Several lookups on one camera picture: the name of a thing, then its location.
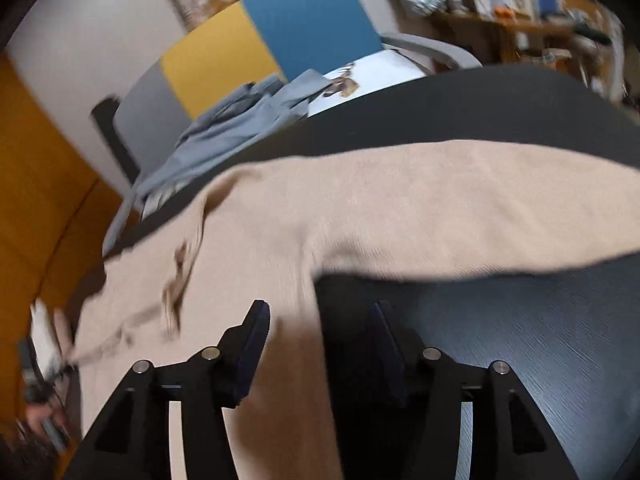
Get beige knit sweater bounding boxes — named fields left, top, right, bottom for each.
left=74, top=140, right=639, bottom=479

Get folded white pink clothes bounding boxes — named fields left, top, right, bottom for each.
left=30, top=299, right=73, bottom=382

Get person left hand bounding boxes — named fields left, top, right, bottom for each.
left=25, top=402, right=67, bottom=439

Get orange wooden cabinet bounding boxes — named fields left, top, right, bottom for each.
left=1, top=56, right=122, bottom=437

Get grey cloth on chair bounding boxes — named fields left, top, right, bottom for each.
left=102, top=70, right=331, bottom=255

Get grey yellow blue chair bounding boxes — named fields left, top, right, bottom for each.
left=91, top=0, right=480, bottom=181

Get cluttered wooden desk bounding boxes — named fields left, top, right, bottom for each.
left=405, top=0, right=626, bottom=103

